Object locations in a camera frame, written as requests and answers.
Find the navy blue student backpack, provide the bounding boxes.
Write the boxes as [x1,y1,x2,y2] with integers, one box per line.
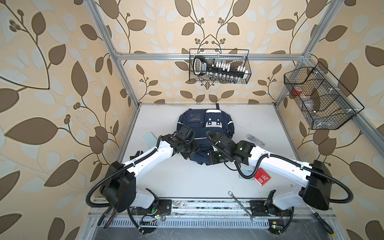
[176,103,235,166]

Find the light green case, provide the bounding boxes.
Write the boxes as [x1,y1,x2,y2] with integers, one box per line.
[143,132,158,149]

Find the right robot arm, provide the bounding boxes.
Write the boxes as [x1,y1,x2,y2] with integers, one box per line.
[206,131,354,217]

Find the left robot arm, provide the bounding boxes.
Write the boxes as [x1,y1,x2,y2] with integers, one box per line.
[86,126,200,228]

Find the clear pen case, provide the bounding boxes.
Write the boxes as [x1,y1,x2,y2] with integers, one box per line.
[246,134,266,147]

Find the red packet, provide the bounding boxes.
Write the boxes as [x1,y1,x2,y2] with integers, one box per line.
[254,168,271,186]

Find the silver combination wrench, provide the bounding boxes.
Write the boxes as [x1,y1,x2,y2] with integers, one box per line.
[228,191,256,224]

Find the black socket set holder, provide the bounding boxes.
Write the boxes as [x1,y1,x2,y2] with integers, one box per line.
[189,54,252,81]

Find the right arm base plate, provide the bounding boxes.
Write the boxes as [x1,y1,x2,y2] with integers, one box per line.
[249,200,292,218]

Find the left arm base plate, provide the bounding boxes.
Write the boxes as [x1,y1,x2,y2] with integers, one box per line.
[138,199,173,216]

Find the back wire basket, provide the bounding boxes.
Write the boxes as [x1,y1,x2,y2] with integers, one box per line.
[189,48,252,85]

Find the wire basket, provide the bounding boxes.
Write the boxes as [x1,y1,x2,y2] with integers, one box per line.
[284,62,365,130]
[189,48,252,85]

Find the right wire basket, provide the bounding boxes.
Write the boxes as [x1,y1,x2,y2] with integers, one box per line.
[284,62,365,130]

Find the orange handled pliers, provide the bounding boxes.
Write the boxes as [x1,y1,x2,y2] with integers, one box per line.
[97,207,116,229]

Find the black handled screwdriver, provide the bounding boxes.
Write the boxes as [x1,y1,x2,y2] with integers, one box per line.
[308,206,335,237]

